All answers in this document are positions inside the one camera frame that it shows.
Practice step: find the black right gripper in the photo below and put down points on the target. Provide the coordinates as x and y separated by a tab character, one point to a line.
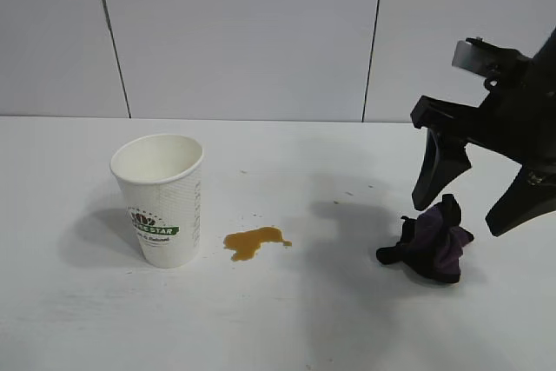
517	123

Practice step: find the purple and black cloth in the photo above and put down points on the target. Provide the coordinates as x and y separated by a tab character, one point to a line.
430	245

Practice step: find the white paper coffee cup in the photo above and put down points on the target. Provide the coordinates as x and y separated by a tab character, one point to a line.
165	197

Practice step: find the brown coffee spill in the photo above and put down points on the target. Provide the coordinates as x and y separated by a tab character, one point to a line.
249	243

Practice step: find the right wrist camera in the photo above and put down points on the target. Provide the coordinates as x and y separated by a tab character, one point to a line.
467	56

